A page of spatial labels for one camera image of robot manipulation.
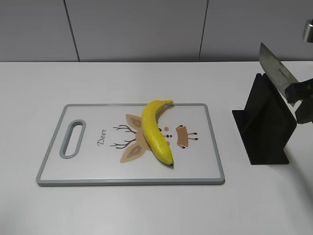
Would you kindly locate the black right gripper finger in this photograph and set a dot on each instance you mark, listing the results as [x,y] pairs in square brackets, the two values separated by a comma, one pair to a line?
[304,113]
[299,91]

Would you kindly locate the white-handled kitchen knife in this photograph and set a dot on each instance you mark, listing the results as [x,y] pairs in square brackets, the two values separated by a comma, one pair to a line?
[279,75]

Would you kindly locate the yellow plastic banana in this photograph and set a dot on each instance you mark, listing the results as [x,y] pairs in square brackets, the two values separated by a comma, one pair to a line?
[152,134]

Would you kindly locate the black knife stand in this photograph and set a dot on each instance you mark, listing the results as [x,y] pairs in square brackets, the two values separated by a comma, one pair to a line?
[265,124]

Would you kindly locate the white deer cutting board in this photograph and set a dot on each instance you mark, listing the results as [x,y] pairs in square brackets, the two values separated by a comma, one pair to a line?
[103,145]

